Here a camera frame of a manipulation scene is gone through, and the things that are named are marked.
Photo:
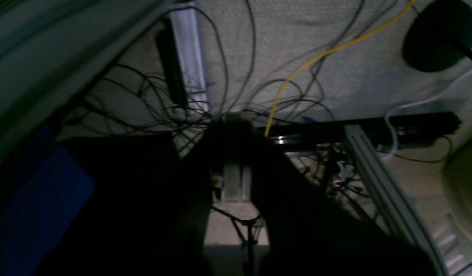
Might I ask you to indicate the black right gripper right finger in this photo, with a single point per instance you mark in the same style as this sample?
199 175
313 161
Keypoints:
309 233

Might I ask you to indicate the black power strip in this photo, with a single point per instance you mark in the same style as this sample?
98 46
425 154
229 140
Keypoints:
168 54

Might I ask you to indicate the aluminium frame leg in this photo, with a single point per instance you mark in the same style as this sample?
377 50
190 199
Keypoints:
398 213

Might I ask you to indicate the aluminium profile rail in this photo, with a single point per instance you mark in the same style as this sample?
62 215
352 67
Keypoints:
186 31

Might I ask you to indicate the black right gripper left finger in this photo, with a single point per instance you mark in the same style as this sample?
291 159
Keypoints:
136 222

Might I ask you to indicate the black round stand base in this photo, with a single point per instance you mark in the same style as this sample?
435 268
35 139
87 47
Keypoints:
440 36

